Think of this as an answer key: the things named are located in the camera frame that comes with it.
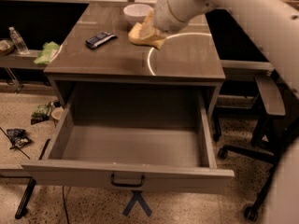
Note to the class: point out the dark snack bar wrapper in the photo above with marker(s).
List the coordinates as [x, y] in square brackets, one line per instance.
[99, 40]

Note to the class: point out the green snack bag on floor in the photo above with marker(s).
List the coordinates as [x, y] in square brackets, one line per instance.
[41, 113]

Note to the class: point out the clear plastic water bottle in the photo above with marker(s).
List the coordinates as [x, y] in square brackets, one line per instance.
[18, 41]

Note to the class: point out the blue chip bag on floor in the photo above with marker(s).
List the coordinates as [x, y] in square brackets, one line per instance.
[18, 138]

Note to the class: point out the black drawer handle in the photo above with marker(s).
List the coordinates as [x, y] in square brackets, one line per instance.
[127, 182]

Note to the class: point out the white ceramic bowl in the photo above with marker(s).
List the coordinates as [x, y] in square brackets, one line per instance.
[136, 13]

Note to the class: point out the yellow sponge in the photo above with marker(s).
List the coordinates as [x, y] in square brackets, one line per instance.
[134, 38]

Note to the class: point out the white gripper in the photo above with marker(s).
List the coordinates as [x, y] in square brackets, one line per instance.
[163, 15]

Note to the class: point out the small round floor bowl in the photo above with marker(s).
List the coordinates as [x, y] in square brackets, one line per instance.
[56, 113]

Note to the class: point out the low grey side shelf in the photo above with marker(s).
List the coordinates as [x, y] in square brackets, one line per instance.
[21, 61]

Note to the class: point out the green cloth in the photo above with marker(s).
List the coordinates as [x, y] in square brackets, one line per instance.
[48, 52]

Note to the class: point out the grey wooden cabinet counter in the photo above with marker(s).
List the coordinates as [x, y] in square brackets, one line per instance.
[186, 58]

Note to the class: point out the open grey top drawer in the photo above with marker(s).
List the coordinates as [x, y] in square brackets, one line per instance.
[161, 133]

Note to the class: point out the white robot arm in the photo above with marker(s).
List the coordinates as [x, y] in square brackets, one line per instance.
[273, 27]

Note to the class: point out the black stand leg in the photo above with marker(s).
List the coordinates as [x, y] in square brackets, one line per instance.
[22, 208]

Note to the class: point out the black office chair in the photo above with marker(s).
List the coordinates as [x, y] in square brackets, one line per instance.
[265, 136]

